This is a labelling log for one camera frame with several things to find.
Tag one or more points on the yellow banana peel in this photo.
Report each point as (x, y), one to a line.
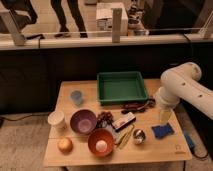
(124, 137)

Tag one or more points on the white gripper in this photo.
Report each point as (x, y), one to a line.
(167, 100)

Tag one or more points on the white cardboard box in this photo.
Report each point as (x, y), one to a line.
(104, 13)

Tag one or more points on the blue plastic cup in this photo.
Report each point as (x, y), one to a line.
(76, 97)

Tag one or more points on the orange bowl with egg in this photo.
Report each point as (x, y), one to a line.
(101, 142)

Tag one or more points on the black white rectangular box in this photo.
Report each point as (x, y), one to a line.
(123, 121)

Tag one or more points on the purple bowl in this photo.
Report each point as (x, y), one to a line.
(83, 122)

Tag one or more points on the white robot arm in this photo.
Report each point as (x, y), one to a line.
(182, 82)

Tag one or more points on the green plastic tray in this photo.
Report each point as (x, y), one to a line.
(119, 87)

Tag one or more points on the shiny metal cup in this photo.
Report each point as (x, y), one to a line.
(138, 136)

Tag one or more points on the yellow round fruit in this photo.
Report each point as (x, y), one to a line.
(65, 145)

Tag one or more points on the black office chair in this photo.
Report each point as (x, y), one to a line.
(22, 11)

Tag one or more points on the white paper cup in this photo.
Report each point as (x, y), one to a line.
(57, 120)

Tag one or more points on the bunch of dark grapes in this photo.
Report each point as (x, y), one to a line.
(104, 119)

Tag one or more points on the blue object on floor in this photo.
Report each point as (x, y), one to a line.
(189, 140)

